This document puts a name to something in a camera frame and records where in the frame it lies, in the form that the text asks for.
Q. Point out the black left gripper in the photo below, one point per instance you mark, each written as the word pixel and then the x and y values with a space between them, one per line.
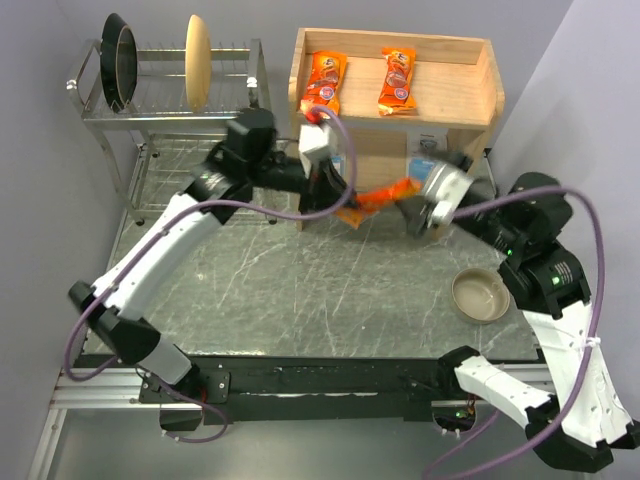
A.
pixel 325 187

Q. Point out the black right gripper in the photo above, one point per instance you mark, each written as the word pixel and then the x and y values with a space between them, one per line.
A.
pixel 414 217

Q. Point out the orange razor pack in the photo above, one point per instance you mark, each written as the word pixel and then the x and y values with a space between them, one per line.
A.
pixel 371 202
pixel 327 73
pixel 395 97

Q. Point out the blue razor blister pack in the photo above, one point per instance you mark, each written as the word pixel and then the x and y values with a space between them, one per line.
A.
pixel 339 163
pixel 420 148

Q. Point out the wooden two-tier shelf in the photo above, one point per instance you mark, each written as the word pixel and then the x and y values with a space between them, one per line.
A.
pixel 456 84

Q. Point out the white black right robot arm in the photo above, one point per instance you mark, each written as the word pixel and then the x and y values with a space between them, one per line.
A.
pixel 578 425

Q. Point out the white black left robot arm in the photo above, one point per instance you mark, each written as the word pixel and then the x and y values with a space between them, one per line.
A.
pixel 242 171

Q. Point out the beige ceramic bowl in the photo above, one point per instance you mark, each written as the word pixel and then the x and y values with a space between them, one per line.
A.
pixel 479 296

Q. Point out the beige wooden plate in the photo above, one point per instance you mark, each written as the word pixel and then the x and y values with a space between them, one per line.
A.
pixel 198 68

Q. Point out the metal dish rack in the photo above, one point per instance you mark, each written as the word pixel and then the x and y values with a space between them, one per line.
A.
pixel 151 146

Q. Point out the black plate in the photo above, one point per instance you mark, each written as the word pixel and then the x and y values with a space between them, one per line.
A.
pixel 118 63

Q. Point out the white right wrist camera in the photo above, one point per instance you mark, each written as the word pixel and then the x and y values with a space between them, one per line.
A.
pixel 446 182

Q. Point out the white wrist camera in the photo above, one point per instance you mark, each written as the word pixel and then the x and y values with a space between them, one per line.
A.
pixel 446 182
pixel 317 142

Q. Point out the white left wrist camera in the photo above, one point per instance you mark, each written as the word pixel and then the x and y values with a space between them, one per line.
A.
pixel 317 142

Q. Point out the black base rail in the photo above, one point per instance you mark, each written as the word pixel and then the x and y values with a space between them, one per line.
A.
pixel 263 388

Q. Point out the aluminium frame rail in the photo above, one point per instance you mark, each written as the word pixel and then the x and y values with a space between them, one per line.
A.
pixel 100 429

